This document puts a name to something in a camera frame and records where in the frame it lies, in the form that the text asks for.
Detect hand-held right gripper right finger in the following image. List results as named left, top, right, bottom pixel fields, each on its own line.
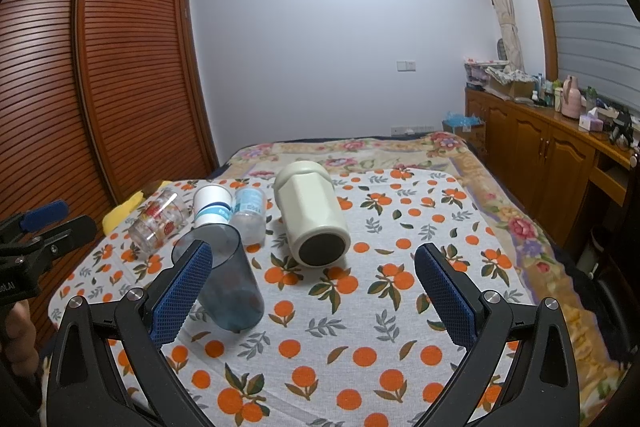
left=414, top=243, right=581, bottom=427

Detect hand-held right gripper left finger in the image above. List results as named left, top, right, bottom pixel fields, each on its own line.
left=47, top=240, right=217, bottom=427

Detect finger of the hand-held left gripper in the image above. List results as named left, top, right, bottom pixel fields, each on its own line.
left=27, top=214, right=98, bottom=269
left=0, top=200, right=70, bottom=238

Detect cream faceted cup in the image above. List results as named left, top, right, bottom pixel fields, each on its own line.
left=273, top=160, right=351, bottom=267

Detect blue-grey translucent cup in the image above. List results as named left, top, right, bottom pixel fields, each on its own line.
left=171, top=223, right=265, bottom=333

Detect fruit print glass cup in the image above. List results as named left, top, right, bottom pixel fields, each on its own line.
left=128, top=187, right=191, bottom=254

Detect white paper cup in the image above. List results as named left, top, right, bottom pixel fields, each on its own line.
left=193, top=185, right=235, bottom=229

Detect person's left hand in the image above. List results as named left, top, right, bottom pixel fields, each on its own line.
left=0, top=299, right=41, bottom=380

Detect yellow cloth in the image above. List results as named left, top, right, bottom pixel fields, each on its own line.
left=102, top=190, right=146, bottom=230

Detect orange print white cloth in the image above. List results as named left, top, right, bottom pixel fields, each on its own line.
left=47, top=167, right=538, bottom=427

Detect clear plastic bottle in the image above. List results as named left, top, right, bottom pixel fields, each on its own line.
left=230, top=186, right=267, bottom=244

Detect floral blanket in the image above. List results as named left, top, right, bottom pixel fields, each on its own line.
left=215, top=132, right=631, bottom=408

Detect dark chair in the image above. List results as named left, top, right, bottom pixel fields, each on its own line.
left=572, top=227, right=632, bottom=360

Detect wooden cabinet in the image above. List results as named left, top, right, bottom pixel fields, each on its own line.
left=465, top=87, right=640, bottom=253

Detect wooden slatted wardrobe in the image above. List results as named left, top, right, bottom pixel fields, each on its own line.
left=0, top=0, right=221, bottom=348

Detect box with blue bag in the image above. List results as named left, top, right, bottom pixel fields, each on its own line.
left=442, top=111, right=486, bottom=136

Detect cardboard box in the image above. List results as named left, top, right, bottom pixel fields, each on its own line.
left=485, top=67, right=536, bottom=100

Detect pink basket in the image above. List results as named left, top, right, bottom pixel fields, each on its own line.
left=464, top=57, right=493, bottom=84

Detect tissue box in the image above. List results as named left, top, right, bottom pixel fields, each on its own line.
left=579, top=108, right=606, bottom=131

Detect pink thermos jug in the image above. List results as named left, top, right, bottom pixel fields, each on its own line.
left=560, top=76, right=582, bottom=118

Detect black device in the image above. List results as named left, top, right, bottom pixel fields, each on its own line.
left=607, top=107, right=637, bottom=146

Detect window blinds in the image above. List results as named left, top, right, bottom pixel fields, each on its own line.
left=515, top=0, right=640, bottom=118

